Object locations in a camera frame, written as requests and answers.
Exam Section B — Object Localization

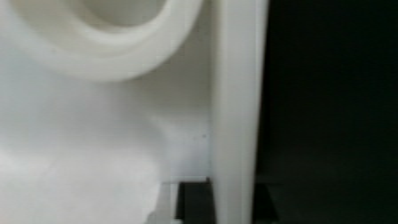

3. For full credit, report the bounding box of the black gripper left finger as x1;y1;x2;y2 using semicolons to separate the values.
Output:
155;179;217;224

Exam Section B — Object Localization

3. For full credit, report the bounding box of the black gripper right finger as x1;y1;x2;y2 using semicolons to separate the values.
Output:
252;184;277;224

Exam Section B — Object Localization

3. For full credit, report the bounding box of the white square table top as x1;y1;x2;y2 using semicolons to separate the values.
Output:
0;0;270;224

